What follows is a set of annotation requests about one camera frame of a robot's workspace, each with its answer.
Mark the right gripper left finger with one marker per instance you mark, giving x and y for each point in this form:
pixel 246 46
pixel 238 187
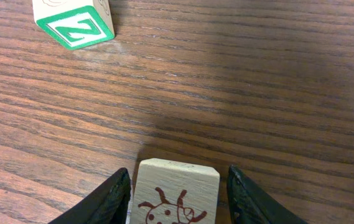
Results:
pixel 107 204

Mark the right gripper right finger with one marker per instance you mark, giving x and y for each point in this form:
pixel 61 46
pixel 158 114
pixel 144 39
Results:
pixel 250 204

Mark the white block red bug drawing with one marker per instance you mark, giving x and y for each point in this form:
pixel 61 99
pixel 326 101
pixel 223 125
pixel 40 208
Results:
pixel 171 192

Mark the green letter wooden block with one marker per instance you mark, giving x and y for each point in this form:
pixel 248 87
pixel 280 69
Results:
pixel 75 23

